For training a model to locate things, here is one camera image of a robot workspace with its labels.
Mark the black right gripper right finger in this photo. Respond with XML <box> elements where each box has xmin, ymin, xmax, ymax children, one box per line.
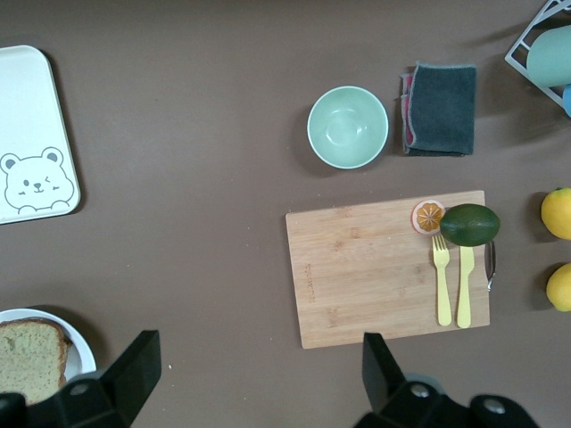
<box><xmin>356</xmin><ymin>332</ymin><xmax>541</xmax><ymax>428</ymax></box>

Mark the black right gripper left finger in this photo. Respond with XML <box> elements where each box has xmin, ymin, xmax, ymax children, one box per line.
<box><xmin>0</xmin><ymin>329</ymin><xmax>161</xmax><ymax>428</ymax></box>

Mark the white round plate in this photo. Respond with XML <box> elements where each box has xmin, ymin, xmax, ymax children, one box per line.
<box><xmin>0</xmin><ymin>308</ymin><xmax>98</xmax><ymax>384</ymax></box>

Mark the bamboo cutting board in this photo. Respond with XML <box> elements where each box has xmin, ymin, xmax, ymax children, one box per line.
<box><xmin>285</xmin><ymin>190</ymin><xmax>492</xmax><ymax>350</ymax></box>

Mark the yellow plastic fork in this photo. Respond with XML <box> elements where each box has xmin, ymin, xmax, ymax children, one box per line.
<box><xmin>431</xmin><ymin>235</ymin><xmax>452</xmax><ymax>327</ymax></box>

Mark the yellow plastic knife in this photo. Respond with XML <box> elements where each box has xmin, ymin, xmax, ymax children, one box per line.
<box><xmin>456</xmin><ymin>244</ymin><xmax>476</xmax><ymax>330</ymax></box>

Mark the toy orange slice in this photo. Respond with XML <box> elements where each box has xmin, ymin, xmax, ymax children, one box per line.
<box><xmin>410</xmin><ymin>199</ymin><xmax>447</xmax><ymax>236</ymax></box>

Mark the dark green avocado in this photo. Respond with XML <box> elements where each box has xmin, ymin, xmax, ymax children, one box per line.
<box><xmin>439</xmin><ymin>203</ymin><xmax>501</xmax><ymax>248</ymax></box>

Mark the yellow lemon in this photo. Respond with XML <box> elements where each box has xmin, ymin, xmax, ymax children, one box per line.
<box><xmin>546</xmin><ymin>262</ymin><xmax>571</xmax><ymax>312</ymax></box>
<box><xmin>541</xmin><ymin>186</ymin><xmax>571</xmax><ymax>241</ymax></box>

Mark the pale green bowl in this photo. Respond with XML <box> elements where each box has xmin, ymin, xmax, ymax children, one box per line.
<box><xmin>306</xmin><ymin>85</ymin><xmax>390</xmax><ymax>170</ymax></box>

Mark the pink cloth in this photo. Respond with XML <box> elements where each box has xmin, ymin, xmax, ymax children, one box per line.
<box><xmin>399</xmin><ymin>73</ymin><xmax>418</xmax><ymax>155</ymax></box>

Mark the cream bear print tray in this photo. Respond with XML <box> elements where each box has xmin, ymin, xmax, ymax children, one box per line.
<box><xmin>0</xmin><ymin>44</ymin><xmax>82</xmax><ymax>226</ymax></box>

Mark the dark grey cloth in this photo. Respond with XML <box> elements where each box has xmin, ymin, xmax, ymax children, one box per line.
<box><xmin>402</xmin><ymin>61</ymin><xmax>477</xmax><ymax>158</ymax></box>

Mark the pale green cup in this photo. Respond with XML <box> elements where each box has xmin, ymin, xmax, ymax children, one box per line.
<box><xmin>525</xmin><ymin>24</ymin><xmax>571</xmax><ymax>89</ymax></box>

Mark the white wire cup rack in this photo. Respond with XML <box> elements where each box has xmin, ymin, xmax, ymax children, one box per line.
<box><xmin>504</xmin><ymin>0</ymin><xmax>571</xmax><ymax>108</ymax></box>

